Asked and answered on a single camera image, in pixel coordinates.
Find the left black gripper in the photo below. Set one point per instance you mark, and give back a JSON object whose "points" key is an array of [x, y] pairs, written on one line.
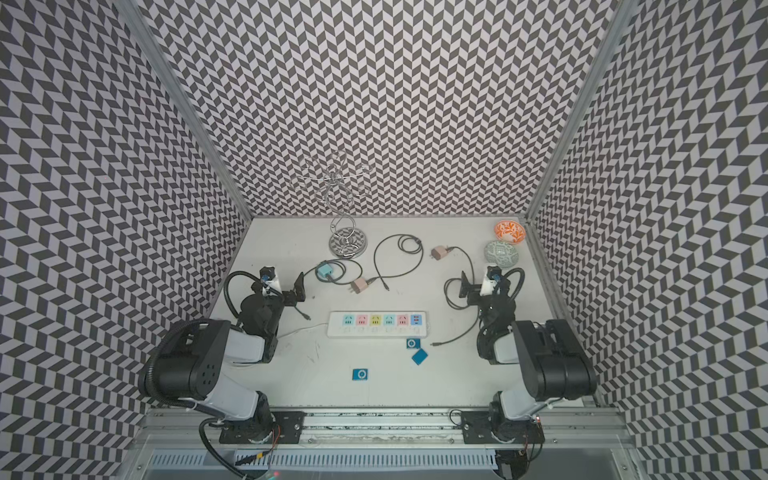
{"points": [[300, 296]]}

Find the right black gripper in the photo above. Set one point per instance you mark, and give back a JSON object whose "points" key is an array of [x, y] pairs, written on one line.
{"points": [[474, 289]]}

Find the pink charger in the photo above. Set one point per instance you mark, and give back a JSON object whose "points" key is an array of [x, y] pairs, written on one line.
{"points": [[359, 285], [439, 252]]}

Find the teal mp3 player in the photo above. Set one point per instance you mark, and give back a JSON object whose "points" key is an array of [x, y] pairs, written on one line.
{"points": [[419, 357]]}

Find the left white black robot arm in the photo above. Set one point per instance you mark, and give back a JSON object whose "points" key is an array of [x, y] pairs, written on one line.
{"points": [[185, 370]]}

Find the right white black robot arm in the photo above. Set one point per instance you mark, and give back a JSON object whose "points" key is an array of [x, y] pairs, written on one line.
{"points": [[553, 365]]}

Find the teal usb charger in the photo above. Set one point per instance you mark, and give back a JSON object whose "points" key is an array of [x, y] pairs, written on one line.
{"points": [[325, 272]]}

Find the green patterned bowl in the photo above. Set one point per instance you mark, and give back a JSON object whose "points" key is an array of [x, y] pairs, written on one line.
{"points": [[501, 254]]}

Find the white colourful power strip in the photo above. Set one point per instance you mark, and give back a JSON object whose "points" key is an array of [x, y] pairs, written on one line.
{"points": [[377, 324]]}

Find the orange patterned bowl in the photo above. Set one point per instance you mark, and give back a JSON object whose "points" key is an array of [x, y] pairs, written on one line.
{"points": [[510, 231]]}

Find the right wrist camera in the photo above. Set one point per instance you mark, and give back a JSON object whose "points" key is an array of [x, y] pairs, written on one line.
{"points": [[491, 280]]}

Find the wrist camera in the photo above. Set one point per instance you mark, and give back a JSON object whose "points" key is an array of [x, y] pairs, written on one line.
{"points": [[491, 280], [269, 280]]}

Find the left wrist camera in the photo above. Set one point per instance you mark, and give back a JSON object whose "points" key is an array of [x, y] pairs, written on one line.
{"points": [[269, 280]]}

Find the chrome wire cup stand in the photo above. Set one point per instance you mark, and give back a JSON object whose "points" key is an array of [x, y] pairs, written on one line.
{"points": [[335, 174]]}

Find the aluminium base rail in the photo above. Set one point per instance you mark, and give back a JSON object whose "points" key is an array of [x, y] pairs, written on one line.
{"points": [[446, 427]]}

